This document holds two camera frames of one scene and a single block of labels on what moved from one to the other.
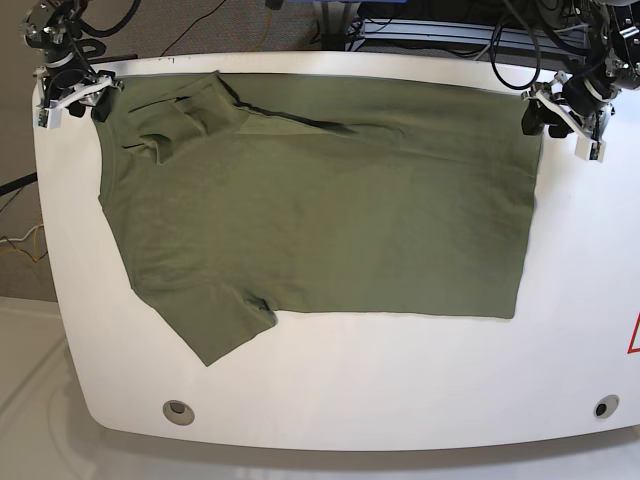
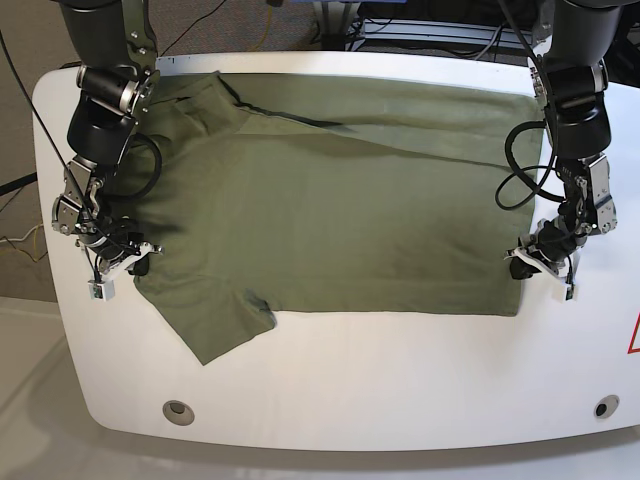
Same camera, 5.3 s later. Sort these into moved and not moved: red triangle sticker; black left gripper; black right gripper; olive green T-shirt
Moved: black left gripper; black right gripper
Not moved: olive green T-shirt; red triangle sticker
